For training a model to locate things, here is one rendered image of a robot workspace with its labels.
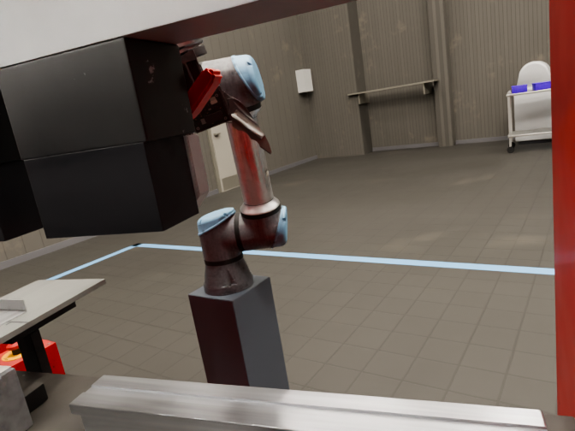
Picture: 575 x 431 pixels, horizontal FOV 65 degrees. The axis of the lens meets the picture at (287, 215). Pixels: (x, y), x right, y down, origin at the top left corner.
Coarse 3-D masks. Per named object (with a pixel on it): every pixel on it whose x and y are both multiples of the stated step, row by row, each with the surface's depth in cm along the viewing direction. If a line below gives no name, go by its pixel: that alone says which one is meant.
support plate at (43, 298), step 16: (32, 288) 89; (48, 288) 87; (64, 288) 85; (80, 288) 84; (96, 288) 85; (32, 304) 79; (48, 304) 78; (64, 304) 78; (16, 320) 73; (32, 320) 72; (0, 336) 68
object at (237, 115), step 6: (234, 114) 73; (240, 114) 74; (234, 120) 74; (240, 120) 72; (246, 120) 74; (234, 126) 74; (240, 126) 74; (246, 126) 72; (252, 126) 75; (246, 132) 75; (252, 132) 71; (258, 132) 75; (252, 138) 75; (258, 138) 75; (264, 138) 76; (264, 144) 76; (264, 150) 76; (270, 150) 77
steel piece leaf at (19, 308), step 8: (0, 304) 78; (8, 304) 78; (16, 304) 77; (24, 304) 76; (0, 312) 77; (8, 312) 77; (16, 312) 76; (24, 312) 76; (0, 320) 74; (8, 320) 73
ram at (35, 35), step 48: (0, 0) 39; (48, 0) 38; (96, 0) 36; (144, 0) 35; (192, 0) 33; (240, 0) 32; (288, 0) 33; (336, 0) 36; (0, 48) 41; (48, 48) 39
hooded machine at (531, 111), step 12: (528, 72) 773; (540, 72) 763; (528, 84) 778; (516, 96) 789; (528, 96) 779; (540, 96) 769; (516, 108) 794; (528, 108) 784; (540, 108) 774; (516, 120) 799; (528, 120) 789; (540, 120) 779
